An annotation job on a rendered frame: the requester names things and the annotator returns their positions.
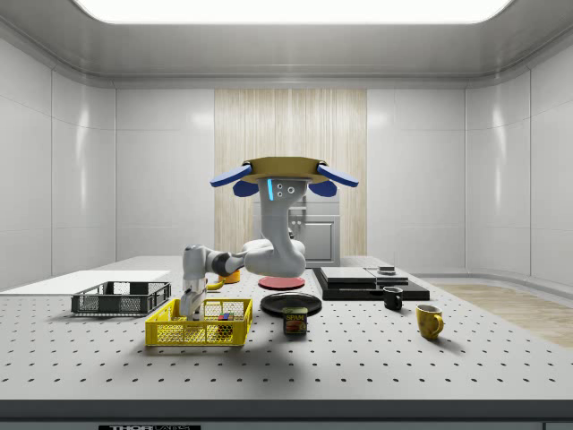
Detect black plate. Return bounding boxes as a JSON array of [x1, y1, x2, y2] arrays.
[[260, 292, 324, 316]]

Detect flat-sided can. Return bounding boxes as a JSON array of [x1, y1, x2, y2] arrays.
[[281, 306, 309, 336]]

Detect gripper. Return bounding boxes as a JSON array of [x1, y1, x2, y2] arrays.
[[179, 287, 209, 322]]

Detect dark grey basket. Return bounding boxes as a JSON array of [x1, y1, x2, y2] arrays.
[[71, 280, 173, 317]]

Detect black mug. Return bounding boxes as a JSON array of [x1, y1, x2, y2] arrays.
[[382, 286, 405, 311]]

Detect red plate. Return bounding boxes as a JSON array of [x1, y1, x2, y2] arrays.
[[258, 276, 305, 291]]

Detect yellow basket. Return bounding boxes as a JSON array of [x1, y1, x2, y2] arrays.
[[144, 298, 254, 348]]

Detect yellow mug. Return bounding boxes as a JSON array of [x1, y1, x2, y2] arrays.
[[415, 304, 446, 340]]

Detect black stove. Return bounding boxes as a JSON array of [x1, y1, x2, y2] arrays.
[[312, 264, 432, 301]]

